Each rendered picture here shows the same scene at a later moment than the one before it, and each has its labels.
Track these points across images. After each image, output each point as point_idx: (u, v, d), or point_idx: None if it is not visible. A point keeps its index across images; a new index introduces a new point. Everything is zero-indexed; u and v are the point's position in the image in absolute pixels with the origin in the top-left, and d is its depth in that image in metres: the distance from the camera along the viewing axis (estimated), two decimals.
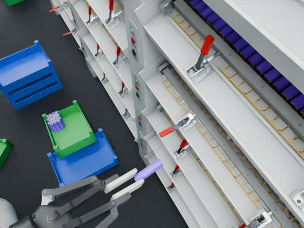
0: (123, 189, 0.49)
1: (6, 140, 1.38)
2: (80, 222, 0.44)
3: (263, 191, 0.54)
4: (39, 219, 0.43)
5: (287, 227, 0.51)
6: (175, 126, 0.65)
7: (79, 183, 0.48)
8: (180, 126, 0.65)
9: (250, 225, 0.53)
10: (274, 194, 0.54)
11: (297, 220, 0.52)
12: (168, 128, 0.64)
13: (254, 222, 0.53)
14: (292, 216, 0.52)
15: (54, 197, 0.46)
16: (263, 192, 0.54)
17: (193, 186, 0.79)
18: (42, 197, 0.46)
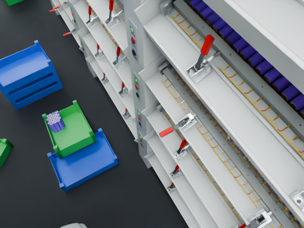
0: None
1: (6, 140, 1.38)
2: None
3: (263, 191, 0.54)
4: None
5: (287, 227, 0.51)
6: (175, 126, 0.65)
7: None
8: (180, 126, 0.65)
9: (250, 225, 0.53)
10: (274, 194, 0.54)
11: (297, 220, 0.52)
12: (168, 128, 0.64)
13: (254, 222, 0.53)
14: (292, 216, 0.52)
15: None
16: (263, 192, 0.54)
17: (193, 186, 0.79)
18: None
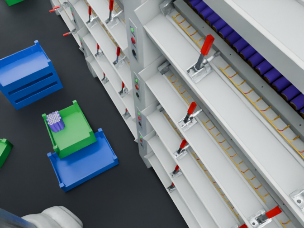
0: None
1: (6, 140, 1.38)
2: None
3: None
4: None
5: (296, 221, 0.51)
6: (189, 114, 0.63)
7: None
8: (188, 119, 0.64)
9: (263, 216, 0.52)
10: None
11: None
12: (191, 108, 0.62)
13: (259, 220, 0.53)
14: None
15: None
16: (272, 187, 0.54)
17: (193, 186, 0.79)
18: None
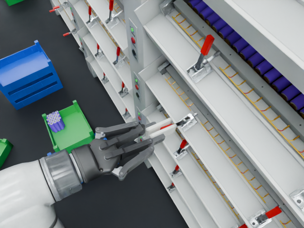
0: (154, 132, 0.62)
1: (6, 140, 1.38)
2: (116, 144, 0.60)
3: None
4: (102, 168, 0.55)
5: (296, 221, 0.51)
6: (176, 124, 0.64)
7: (140, 159, 0.58)
8: (181, 125, 0.64)
9: (263, 216, 0.52)
10: None
11: None
12: (170, 125, 0.63)
13: (259, 220, 0.53)
14: None
15: (122, 168, 0.55)
16: (271, 187, 0.54)
17: (193, 186, 0.79)
18: (117, 177, 0.54)
